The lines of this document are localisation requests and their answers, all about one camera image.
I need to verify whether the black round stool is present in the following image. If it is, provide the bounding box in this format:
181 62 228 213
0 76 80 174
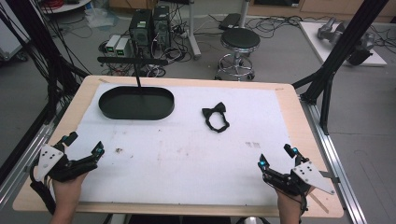
214 27 262 81

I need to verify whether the person's left hand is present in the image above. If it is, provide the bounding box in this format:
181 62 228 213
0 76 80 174
50 171 90 210

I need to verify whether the black sleeved gripper cable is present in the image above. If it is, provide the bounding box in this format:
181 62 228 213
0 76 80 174
29 174 58 217

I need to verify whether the round white table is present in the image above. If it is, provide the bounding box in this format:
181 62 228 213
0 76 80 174
39 0 93 15

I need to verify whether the black T-shaped stand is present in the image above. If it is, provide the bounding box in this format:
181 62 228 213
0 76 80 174
96 55 169 89

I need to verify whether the black metal frame stand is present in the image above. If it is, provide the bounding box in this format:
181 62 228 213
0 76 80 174
291 0 390 135
0 0 92 125

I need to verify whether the grey equipment case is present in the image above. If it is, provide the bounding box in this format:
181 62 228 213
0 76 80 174
0 17 31 63

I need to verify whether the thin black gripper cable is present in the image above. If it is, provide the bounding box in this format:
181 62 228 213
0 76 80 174
298 194 310 224

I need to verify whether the white floor board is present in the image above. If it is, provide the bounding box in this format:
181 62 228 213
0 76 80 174
298 21 389 67

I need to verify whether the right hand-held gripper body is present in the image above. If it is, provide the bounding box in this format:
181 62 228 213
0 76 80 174
262 160 336 198

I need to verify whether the black oval tray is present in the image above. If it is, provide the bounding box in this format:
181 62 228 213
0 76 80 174
98 85 176 121

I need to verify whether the small white power box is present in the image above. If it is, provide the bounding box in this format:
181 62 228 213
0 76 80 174
114 36 131 58
105 34 121 54

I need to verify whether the grey and black robot part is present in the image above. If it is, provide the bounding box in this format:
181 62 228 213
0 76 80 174
346 32 376 66

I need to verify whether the aluminium rail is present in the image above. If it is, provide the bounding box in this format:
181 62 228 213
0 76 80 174
0 119 62 210
299 92 369 224

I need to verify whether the black computer tower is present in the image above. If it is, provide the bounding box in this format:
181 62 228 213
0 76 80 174
152 5 173 49
128 8 154 51

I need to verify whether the grey table leg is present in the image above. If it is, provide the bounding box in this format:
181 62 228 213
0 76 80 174
186 0 203 61

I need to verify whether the clear plastic bag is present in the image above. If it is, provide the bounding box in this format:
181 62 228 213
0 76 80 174
84 7 120 31

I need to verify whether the black bow hair band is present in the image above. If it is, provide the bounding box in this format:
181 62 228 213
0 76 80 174
201 101 231 133

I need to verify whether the person's right hand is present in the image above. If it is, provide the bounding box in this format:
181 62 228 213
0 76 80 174
275 186 316 217

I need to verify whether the white table mat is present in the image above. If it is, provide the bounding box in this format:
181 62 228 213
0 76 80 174
64 82 296 208

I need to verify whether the flat black box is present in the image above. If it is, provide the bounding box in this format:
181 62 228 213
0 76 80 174
218 12 243 32

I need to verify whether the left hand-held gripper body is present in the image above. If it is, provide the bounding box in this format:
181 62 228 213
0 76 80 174
30 141 99 183

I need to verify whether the grey metal post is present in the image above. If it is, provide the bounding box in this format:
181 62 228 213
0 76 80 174
238 0 252 30

